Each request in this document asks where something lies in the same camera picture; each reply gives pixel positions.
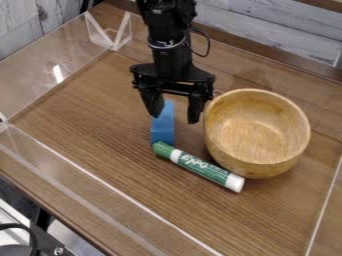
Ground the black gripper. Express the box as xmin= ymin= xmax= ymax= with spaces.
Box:
xmin=129 ymin=63 xmax=215 ymax=124

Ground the blue rectangular block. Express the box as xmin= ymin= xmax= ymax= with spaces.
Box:
xmin=149 ymin=100 xmax=174 ymax=145

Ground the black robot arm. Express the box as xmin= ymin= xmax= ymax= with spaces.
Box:
xmin=129 ymin=0 xmax=215 ymax=124

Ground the brown wooden bowl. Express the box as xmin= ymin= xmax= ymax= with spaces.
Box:
xmin=202 ymin=88 xmax=311 ymax=179

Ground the green Expo marker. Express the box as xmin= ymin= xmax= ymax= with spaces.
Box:
xmin=152 ymin=141 xmax=244 ymax=193

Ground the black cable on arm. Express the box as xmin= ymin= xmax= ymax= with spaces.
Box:
xmin=184 ymin=23 xmax=212 ymax=58

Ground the clear acrylic corner bracket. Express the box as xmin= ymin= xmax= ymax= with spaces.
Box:
xmin=84 ymin=12 xmax=132 ymax=51

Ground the clear acrylic front wall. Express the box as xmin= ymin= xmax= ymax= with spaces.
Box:
xmin=0 ymin=113 xmax=223 ymax=256

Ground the black stand with cable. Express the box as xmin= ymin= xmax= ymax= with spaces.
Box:
xmin=0 ymin=178 xmax=77 ymax=256

